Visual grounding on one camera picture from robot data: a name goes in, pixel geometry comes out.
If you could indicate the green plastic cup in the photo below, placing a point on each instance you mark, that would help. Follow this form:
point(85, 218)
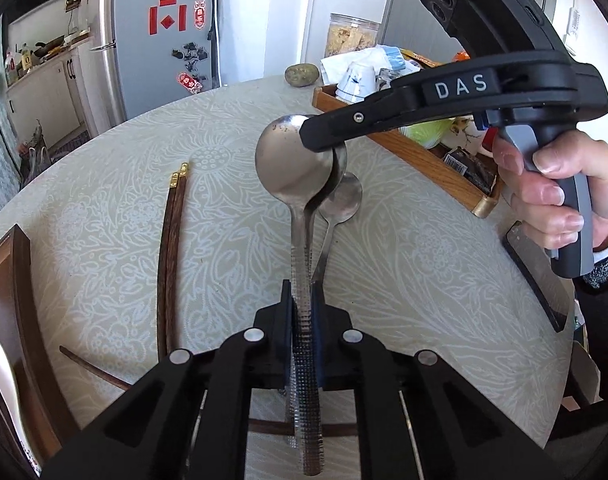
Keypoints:
point(428, 132)

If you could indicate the dark wooden tray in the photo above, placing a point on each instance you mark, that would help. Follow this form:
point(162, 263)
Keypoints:
point(39, 335)

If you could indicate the cooking oil bottle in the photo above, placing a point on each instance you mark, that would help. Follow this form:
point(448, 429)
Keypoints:
point(25, 60)

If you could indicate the small steel spoon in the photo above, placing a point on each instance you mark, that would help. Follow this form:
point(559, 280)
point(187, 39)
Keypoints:
point(344, 197)

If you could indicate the black wok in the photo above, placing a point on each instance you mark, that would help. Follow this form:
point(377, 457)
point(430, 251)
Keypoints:
point(49, 46)

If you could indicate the plastic bags bundle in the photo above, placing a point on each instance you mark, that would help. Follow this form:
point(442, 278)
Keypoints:
point(34, 150)

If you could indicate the white tissue packet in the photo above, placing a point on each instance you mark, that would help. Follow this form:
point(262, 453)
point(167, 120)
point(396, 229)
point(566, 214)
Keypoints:
point(378, 57)

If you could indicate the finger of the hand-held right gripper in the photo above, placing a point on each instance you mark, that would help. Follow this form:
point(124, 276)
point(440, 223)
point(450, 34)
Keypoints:
point(354, 120)

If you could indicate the light wooden tray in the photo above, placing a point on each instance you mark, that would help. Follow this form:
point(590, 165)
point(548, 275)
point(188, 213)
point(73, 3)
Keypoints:
point(423, 165)

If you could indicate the silver refrigerator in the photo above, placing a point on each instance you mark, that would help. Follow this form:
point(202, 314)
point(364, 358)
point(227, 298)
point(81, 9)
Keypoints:
point(134, 35)

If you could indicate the black snack packet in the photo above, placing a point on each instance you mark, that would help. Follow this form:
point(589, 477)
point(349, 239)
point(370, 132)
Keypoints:
point(471, 167)

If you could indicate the orange snack packet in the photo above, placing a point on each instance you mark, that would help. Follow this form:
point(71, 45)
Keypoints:
point(462, 54)

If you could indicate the white kitchen cabinet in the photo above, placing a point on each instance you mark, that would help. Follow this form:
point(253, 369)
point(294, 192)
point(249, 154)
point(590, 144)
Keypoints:
point(49, 95)

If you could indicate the white ceramic spoon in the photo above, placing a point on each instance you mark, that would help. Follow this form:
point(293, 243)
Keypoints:
point(4, 385)

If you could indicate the person's right hand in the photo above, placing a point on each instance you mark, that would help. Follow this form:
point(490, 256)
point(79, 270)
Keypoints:
point(583, 160)

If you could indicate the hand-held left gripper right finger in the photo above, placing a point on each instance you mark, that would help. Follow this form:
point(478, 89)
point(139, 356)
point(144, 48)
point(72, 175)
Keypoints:
point(318, 340)

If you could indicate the white cup blue print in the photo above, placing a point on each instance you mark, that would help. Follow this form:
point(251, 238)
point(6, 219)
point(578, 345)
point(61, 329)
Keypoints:
point(356, 82)

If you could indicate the person's dark clothing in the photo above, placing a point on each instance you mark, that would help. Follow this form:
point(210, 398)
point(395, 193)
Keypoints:
point(603, 335)

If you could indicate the clear bottle red cap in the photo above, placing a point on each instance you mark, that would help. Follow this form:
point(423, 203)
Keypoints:
point(10, 67)

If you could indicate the clear cracker jar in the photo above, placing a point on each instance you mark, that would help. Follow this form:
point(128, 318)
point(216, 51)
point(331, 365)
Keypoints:
point(351, 35)

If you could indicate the large steel spoon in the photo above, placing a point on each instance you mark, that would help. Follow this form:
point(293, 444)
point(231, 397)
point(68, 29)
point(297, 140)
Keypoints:
point(289, 160)
point(340, 170)

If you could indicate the brown potato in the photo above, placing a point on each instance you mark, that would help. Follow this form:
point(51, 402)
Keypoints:
point(301, 76)

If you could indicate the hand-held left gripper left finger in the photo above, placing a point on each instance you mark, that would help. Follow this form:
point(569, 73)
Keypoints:
point(285, 340)

